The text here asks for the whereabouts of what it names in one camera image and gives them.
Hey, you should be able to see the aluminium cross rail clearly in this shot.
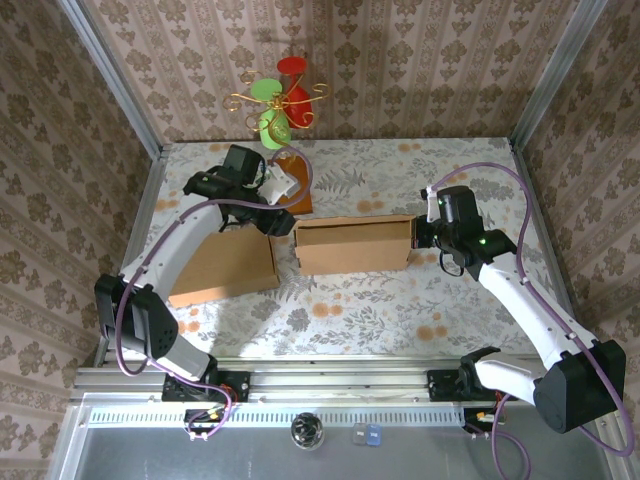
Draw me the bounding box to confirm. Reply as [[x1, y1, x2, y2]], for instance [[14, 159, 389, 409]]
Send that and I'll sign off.
[[69, 355, 619, 402]]

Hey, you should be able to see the brown cardboard mailer box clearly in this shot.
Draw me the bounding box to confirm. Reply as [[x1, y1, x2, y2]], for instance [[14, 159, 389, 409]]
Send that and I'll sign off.
[[167, 232, 282, 309], [292, 213, 418, 278]]

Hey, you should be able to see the grey metal sheet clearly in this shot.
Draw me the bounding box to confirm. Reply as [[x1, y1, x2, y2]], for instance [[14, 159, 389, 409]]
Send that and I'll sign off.
[[47, 394, 640, 480]]

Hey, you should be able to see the shiny round metal object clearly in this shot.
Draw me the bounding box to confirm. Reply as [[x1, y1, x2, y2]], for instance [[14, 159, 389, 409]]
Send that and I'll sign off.
[[290, 412, 325, 452]]

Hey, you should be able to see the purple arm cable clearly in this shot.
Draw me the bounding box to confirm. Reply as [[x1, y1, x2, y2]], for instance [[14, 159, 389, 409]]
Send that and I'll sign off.
[[432, 164, 635, 479], [114, 147, 314, 442]]

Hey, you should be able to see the green plastic wine glass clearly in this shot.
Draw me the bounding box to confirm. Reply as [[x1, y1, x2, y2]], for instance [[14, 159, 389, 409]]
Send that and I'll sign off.
[[249, 78, 293, 151]]

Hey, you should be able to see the gold wire rack wooden base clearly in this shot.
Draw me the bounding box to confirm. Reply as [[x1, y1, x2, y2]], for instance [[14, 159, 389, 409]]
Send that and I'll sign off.
[[223, 71, 333, 217]]

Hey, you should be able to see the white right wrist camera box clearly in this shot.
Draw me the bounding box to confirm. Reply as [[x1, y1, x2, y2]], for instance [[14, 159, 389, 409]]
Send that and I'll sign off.
[[424, 187, 442, 222]]

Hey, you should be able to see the floral table cloth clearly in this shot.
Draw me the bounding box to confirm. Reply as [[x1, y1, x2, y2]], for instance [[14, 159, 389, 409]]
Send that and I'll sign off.
[[115, 138, 582, 360]]

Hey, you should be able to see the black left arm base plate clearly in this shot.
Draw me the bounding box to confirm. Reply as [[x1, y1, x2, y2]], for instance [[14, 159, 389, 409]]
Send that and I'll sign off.
[[160, 370, 251, 404]]

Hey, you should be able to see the aluminium frame post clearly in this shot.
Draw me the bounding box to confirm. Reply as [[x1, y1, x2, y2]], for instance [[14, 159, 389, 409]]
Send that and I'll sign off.
[[508, 0, 609, 151], [53, 0, 169, 160]]

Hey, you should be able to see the aluminium side rail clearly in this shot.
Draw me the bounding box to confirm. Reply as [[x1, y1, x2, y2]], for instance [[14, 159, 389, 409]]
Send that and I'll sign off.
[[92, 144, 169, 369]]

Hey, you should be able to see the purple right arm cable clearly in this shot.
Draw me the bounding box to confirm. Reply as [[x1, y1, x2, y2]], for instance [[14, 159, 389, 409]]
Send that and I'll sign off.
[[432, 164, 635, 479]]

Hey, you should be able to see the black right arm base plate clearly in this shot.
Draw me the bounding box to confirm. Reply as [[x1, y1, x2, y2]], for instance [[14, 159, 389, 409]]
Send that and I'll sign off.
[[427, 368, 520, 403]]

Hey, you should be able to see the white slotted cable duct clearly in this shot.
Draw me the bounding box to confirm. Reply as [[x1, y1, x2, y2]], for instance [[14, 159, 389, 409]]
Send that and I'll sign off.
[[82, 403, 466, 427]]

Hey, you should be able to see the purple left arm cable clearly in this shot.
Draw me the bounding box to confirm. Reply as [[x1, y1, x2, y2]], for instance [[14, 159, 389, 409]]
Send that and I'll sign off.
[[114, 147, 314, 442]]

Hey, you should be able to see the red plastic wine glass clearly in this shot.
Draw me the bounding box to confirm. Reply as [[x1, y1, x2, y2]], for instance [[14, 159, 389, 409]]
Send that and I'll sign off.
[[276, 56, 317, 130]]

